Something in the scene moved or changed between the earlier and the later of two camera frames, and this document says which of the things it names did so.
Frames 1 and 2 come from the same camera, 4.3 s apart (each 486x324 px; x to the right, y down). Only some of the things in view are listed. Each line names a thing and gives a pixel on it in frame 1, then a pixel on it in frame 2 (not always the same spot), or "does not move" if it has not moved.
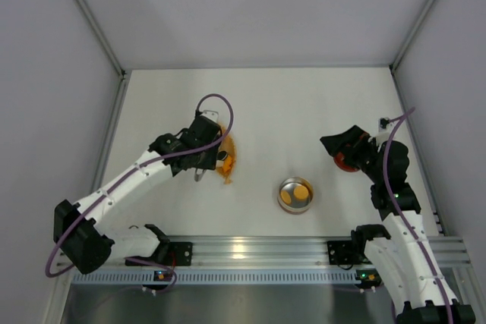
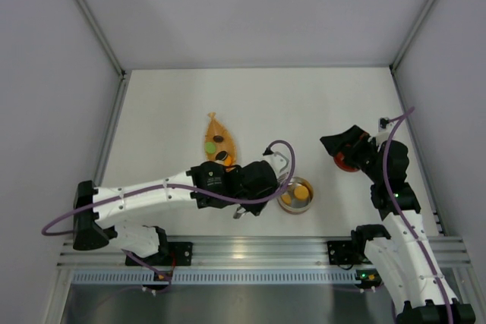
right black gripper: (349, 146) does not move
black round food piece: (222, 155) does not move
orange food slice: (301, 192) does not move
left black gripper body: (212, 153) -> (256, 203)
